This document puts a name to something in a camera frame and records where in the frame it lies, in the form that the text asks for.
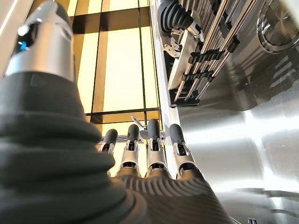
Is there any chrome gooseneck faucet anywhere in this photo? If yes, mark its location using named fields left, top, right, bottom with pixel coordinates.
left=100, top=113, right=169, bottom=143

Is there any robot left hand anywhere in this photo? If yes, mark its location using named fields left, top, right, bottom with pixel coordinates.
left=0, top=0, right=234, bottom=224

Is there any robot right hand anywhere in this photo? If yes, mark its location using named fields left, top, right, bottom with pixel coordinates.
left=157, top=0, right=204, bottom=58

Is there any stainless steel sink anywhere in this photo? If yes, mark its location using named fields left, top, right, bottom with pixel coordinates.
left=149, top=0, right=299, bottom=224

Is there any black dish rack with plates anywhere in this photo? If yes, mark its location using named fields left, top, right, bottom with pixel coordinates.
left=163, top=0, right=264, bottom=107

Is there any round steel sink drain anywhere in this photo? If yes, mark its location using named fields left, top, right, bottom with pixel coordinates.
left=256, top=2, right=299, bottom=53

